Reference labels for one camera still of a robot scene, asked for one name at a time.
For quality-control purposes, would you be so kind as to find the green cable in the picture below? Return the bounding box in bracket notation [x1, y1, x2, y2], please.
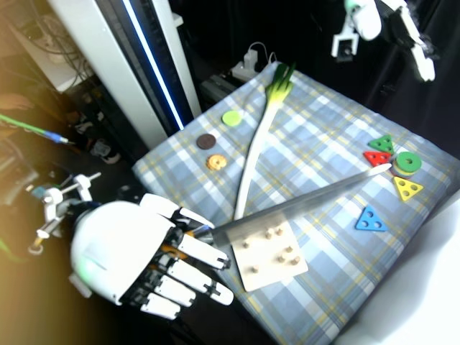
[0, 114, 69, 144]

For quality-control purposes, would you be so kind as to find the green sandwich cookie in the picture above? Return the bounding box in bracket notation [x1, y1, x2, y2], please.
[221, 110, 242, 127]

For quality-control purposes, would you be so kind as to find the green three-hole triangle block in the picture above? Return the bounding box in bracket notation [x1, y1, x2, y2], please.
[368, 134, 395, 154]

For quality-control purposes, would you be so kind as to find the yellow three-hole triangle block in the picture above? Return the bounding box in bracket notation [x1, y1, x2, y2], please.
[392, 175, 424, 202]

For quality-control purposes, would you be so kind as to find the white power adapter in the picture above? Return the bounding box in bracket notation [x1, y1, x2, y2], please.
[231, 42, 277, 82]

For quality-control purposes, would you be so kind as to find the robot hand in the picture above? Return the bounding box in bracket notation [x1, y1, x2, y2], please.
[344, 0, 436, 82]
[70, 193, 234, 321]

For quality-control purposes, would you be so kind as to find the green leek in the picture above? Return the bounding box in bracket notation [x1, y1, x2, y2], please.
[233, 63, 298, 221]

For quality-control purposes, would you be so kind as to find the white column with blue strip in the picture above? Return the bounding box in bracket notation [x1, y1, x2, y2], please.
[48, 0, 202, 152]

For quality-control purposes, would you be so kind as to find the black box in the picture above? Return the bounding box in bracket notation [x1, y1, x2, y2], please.
[199, 73, 238, 105]

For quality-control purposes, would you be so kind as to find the wooden peg board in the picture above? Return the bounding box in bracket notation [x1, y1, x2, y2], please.
[229, 218, 310, 293]

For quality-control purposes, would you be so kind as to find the green wooden ring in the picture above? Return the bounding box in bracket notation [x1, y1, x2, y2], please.
[394, 151, 423, 174]

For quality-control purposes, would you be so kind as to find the blue plaid table cloth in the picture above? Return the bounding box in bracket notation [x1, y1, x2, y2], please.
[132, 60, 452, 345]

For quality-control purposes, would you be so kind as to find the blue three-hole triangle block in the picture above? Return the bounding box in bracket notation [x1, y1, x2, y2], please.
[354, 206, 388, 232]

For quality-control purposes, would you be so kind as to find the swirled butter cookie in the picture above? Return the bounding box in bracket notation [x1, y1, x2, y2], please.
[206, 154, 227, 172]

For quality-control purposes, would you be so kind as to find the large steel kitchen knife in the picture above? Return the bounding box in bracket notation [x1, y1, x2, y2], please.
[186, 163, 392, 249]

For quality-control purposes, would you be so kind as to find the red three-hole triangle block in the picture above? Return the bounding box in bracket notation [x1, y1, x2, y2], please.
[363, 150, 392, 167]

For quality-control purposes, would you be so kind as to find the brown sandwich cookie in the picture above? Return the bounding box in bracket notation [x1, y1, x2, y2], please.
[196, 133, 217, 150]

